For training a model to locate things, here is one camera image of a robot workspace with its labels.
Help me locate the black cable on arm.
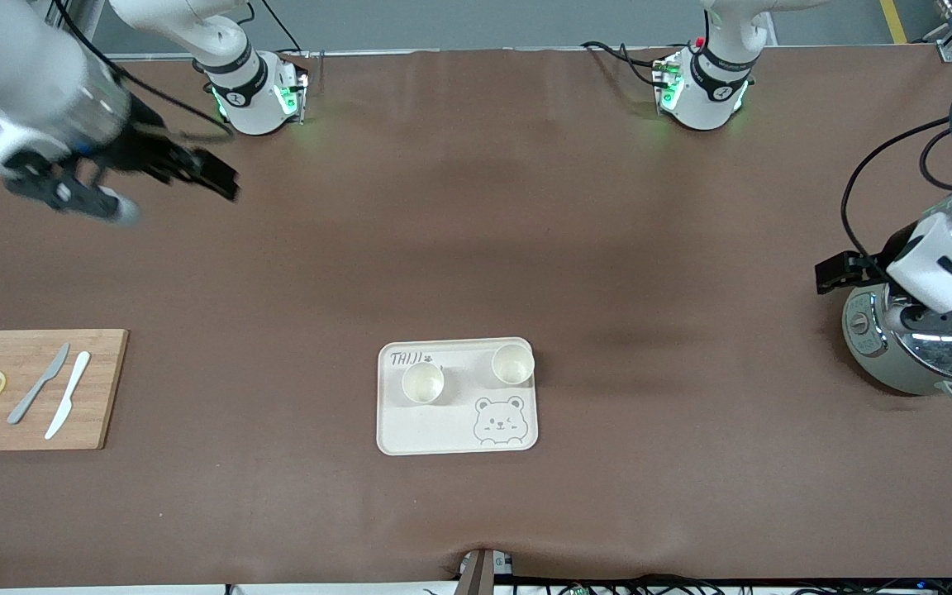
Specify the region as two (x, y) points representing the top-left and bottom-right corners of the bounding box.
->
(55, 0), (234, 140)
(842, 116), (952, 267)

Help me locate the white plastic cup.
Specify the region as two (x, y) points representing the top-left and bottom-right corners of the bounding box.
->
(402, 362), (446, 405)
(491, 343), (536, 387)

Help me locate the grey-green electric cooking pot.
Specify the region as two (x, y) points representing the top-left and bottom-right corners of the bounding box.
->
(842, 281), (952, 406)

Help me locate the black cable at arm base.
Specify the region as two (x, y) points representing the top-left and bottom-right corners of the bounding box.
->
(257, 0), (310, 55)
(582, 41), (675, 88)

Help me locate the wooden cutting board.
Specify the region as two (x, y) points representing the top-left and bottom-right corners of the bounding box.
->
(0, 329), (130, 452)

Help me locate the beige tray with bear print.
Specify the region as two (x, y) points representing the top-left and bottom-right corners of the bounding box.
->
(376, 336), (540, 456)

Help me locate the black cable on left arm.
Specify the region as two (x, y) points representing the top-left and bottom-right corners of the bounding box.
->
(842, 116), (952, 267)

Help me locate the black cable at left arm base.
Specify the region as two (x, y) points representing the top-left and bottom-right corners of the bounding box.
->
(582, 41), (675, 88)

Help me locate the black cable at right arm base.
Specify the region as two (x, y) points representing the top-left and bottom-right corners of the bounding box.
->
(257, 0), (310, 55)

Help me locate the white plastic knife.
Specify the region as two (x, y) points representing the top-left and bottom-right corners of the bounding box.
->
(45, 351), (92, 440)

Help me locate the grey plastic knife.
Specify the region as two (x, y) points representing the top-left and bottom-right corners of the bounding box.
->
(7, 343), (71, 426)

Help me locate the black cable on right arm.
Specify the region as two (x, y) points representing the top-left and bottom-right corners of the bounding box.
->
(55, 0), (234, 140)

